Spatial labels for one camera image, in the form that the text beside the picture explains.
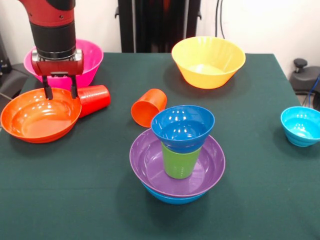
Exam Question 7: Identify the black wall cables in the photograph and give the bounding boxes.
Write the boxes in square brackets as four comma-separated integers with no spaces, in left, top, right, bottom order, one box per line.
[215,0,226,39]

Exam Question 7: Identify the green cup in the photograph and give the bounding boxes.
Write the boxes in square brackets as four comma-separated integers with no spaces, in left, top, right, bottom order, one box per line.
[161,141,202,180]

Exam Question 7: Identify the dark green tablecloth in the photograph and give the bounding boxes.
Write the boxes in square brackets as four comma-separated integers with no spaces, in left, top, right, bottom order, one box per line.
[0,52,320,240]

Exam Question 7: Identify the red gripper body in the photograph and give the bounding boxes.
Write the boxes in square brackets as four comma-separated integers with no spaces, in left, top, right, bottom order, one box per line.
[30,48,85,77]

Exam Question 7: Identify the small cyan ribbed bowl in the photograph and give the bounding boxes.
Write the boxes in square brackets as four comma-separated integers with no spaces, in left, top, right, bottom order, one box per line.
[280,106,320,148]

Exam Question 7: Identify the orange cup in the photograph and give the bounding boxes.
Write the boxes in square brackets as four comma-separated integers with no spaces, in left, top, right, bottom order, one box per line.
[130,88,168,128]

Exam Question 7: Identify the orange bowl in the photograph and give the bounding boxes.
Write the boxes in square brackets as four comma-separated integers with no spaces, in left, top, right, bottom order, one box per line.
[0,87,83,144]

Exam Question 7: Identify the purple bowl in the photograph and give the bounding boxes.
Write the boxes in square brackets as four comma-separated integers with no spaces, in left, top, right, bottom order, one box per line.
[129,127,226,198]

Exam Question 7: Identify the red cup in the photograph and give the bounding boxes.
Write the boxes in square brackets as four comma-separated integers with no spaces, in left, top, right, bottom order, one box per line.
[76,84,112,119]

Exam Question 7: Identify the black stand base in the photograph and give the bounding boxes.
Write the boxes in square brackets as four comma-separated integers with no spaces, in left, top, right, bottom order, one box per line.
[289,58,320,95]
[0,62,30,101]

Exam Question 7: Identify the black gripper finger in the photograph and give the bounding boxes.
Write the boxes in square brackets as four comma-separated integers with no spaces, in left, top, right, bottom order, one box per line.
[41,74,54,101]
[70,74,79,100]

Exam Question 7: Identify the blue cable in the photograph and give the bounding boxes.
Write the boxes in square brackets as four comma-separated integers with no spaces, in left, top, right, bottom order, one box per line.
[301,74,320,111]

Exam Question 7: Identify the small dark blue bowl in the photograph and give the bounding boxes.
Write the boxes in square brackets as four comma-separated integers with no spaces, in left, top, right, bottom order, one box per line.
[150,104,216,154]

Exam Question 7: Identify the large pink bowl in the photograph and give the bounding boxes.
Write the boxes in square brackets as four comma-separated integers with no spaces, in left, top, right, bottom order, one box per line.
[23,38,105,91]

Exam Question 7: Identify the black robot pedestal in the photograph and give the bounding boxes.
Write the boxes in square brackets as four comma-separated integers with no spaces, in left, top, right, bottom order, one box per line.
[114,0,202,54]

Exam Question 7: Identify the sky blue bowl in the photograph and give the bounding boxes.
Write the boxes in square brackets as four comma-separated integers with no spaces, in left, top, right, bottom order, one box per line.
[141,182,208,205]

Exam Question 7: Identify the large yellow bowl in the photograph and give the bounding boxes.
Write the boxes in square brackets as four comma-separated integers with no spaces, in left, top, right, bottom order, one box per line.
[171,36,247,90]

